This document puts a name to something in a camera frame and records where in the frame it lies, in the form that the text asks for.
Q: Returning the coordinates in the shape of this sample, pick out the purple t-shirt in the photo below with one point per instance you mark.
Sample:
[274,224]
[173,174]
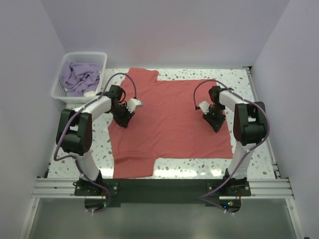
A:
[80,78]

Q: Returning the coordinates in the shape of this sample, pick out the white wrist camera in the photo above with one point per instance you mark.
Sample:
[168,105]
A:
[133,104]
[203,106]

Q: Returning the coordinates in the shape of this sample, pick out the salmon red t-shirt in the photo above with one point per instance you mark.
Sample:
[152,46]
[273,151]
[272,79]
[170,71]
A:
[166,130]

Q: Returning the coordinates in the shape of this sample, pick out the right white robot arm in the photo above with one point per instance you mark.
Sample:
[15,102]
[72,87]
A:
[250,127]

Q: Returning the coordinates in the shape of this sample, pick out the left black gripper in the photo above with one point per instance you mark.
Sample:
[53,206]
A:
[124,122]

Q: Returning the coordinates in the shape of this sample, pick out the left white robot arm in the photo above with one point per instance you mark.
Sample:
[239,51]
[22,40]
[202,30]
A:
[75,130]

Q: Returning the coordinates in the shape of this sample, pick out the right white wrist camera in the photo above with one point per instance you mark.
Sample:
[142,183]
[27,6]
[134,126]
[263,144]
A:
[203,106]

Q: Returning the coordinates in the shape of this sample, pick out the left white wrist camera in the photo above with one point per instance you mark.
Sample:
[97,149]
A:
[133,104]

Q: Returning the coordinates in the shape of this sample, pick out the white plastic laundry basket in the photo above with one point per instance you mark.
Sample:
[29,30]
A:
[59,93]

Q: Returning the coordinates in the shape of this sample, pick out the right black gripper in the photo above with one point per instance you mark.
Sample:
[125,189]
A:
[216,124]

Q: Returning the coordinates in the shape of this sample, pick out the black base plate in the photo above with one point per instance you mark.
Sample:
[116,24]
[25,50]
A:
[211,192]

